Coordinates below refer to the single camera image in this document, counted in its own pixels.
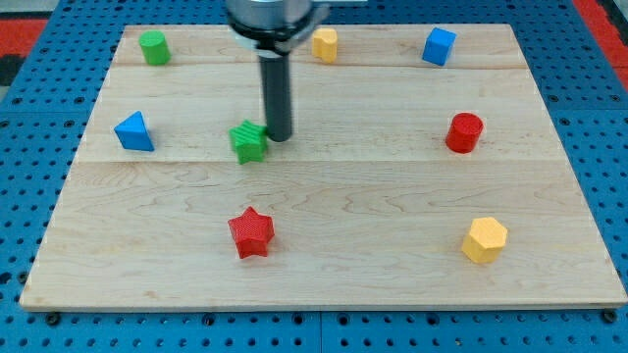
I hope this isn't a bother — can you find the red star block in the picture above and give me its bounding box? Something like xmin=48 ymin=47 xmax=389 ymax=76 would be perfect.
xmin=228 ymin=206 xmax=275 ymax=259

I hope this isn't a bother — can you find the blue triangle block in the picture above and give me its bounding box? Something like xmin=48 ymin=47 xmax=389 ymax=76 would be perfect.
xmin=114 ymin=111 xmax=154 ymax=152

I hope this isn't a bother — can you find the green cylinder block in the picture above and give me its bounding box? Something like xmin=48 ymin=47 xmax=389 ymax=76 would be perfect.
xmin=138 ymin=30 xmax=171 ymax=66

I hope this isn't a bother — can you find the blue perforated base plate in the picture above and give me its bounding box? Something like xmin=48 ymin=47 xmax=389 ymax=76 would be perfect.
xmin=0 ymin=0 xmax=628 ymax=353

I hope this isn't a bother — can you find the green star block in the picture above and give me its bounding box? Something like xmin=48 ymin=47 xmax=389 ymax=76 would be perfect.
xmin=229 ymin=120 xmax=267 ymax=165

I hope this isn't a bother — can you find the yellow heart block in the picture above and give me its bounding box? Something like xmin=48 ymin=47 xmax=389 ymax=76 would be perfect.
xmin=311 ymin=27 xmax=339 ymax=64

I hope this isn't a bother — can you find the yellow hexagon block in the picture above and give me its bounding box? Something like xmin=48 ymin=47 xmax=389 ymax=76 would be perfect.
xmin=461 ymin=217 xmax=508 ymax=264

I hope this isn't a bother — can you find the red cylinder block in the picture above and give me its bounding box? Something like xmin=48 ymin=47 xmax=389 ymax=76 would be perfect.
xmin=445 ymin=112 xmax=484 ymax=154

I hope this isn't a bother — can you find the light wooden board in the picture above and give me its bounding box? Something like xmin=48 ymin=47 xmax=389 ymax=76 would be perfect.
xmin=21 ymin=24 xmax=627 ymax=312

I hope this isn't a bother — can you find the blue cube block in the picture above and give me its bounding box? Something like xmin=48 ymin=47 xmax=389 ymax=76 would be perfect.
xmin=422 ymin=27 xmax=457 ymax=67

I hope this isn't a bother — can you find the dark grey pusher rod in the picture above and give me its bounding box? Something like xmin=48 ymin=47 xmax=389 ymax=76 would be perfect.
xmin=259 ymin=54 xmax=292 ymax=142

